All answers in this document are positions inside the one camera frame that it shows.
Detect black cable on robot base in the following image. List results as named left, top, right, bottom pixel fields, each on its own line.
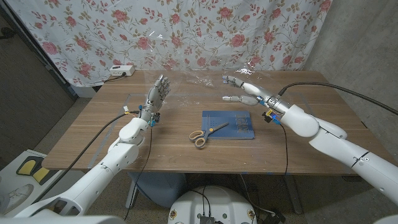
left=190, top=185, right=213, bottom=217

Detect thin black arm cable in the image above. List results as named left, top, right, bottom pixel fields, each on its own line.
left=279, top=123, right=289, bottom=177
left=123, top=126, right=154, bottom=220

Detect blue notebook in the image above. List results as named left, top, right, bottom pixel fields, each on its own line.
left=201, top=110, right=256, bottom=140

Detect white pedal board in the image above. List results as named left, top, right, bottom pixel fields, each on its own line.
left=0, top=149, right=91, bottom=217

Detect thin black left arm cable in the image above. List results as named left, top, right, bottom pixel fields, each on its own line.
left=123, top=126, right=154, bottom=220

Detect black floor plug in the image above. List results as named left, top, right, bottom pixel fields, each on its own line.
left=264, top=211, right=286, bottom=224

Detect grey orange handled scissors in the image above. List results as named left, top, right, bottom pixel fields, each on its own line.
left=188, top=121, right=230, bottom=149

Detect black power strip cable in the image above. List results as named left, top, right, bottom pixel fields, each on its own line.
left=104, top=73, right=127, bottom=83

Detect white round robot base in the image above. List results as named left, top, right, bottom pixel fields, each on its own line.
left=167, top=185, right=258, bottom=224

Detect dark perforated partition panel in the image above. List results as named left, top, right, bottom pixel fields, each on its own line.
left=0, top=6, right=78, bottom=169

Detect white power strip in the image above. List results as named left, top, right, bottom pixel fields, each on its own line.
left=109, top=65, right=136, bottom=77

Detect blue grey stool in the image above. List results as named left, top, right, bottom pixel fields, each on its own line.
left=129, top=172, right=187, bottom=208

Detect grey table leg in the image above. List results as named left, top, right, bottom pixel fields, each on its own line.
left=282, top=174, right=304, bottom=215

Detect white robot torso edge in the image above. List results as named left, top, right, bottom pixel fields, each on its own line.
left=0, top=214, right=398, bottom=224

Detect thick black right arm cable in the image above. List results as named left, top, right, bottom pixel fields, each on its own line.
left=277, top=81, right=398, bottom=116

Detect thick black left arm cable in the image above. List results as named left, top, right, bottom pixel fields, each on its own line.
left=30, top=111, right=141, bottom=203

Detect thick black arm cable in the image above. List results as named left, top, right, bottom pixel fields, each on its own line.
left=277, top=81, right=398, bottom=116
left=30, top=111, right=141, bottom=203

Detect clear cling film sheet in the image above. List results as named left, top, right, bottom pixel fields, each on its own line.
left=136, top=27, right=274, bottom=110

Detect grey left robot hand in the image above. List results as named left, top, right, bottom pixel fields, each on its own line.
left=139, top=74, right=172, bottom=121

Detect floral rose curtain backdrop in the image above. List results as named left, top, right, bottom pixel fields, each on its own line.
left=6, top=0, right=333, bottom=88

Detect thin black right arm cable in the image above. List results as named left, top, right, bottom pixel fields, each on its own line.
left=279, top=123, right=289, bottom=177

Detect yellow black foot pedal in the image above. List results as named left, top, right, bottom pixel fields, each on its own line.
left=16, top=156, right=62, bottom=186

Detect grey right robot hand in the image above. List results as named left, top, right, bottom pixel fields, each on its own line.
left=221, top=75, right=293, bottom=114

